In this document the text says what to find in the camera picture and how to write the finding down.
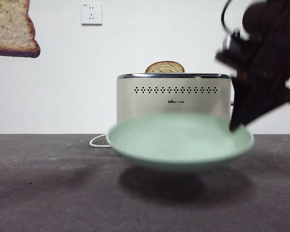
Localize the pale green round plate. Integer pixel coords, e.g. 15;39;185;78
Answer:
106;112;255;174

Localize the brown-crusted bread slice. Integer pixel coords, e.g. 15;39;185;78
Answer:
145;61;185;73
0;0;41;58

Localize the cream two-slot toaster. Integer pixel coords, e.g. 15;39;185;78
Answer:
116;72;235;129

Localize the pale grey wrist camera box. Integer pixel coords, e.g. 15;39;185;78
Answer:
223;33;241;53

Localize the black camera cable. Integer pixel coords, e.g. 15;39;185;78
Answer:
220;0;233;32

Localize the white toaster power cable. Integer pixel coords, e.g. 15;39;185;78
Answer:
88;134;112;148

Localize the white wall socket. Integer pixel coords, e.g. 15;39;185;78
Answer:
81;2;103;26

